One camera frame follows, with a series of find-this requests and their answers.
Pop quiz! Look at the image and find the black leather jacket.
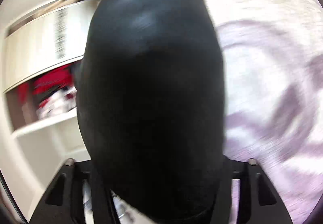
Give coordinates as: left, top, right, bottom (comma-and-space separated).
76, 0, 225, 223

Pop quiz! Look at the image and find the white wardrobe cabinet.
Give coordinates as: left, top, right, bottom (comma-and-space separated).
1, 0, 98, 220

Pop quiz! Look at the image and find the floral pink bed blanket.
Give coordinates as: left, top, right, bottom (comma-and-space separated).
205, 0, 322, 223

